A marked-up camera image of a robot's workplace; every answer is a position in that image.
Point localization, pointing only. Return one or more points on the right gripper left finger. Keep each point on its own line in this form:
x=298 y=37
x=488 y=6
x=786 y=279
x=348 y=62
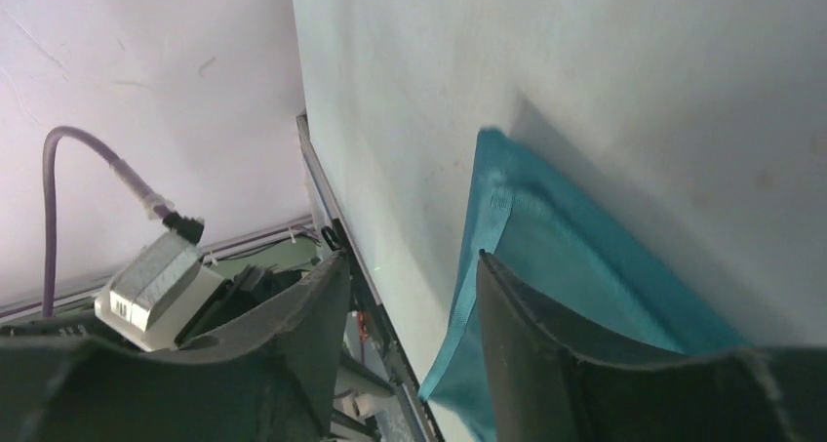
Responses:
x=267 y=375

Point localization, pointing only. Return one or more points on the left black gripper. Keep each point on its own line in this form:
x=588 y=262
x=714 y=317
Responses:
x=233 y=298

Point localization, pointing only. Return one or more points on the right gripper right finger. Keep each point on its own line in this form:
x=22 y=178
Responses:
x=555 y=375

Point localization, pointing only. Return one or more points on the teal satin napkin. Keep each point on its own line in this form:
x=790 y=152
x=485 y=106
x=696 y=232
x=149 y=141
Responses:
x=553 y=236

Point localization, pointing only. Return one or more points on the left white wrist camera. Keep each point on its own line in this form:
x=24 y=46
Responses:
x=154 y=298

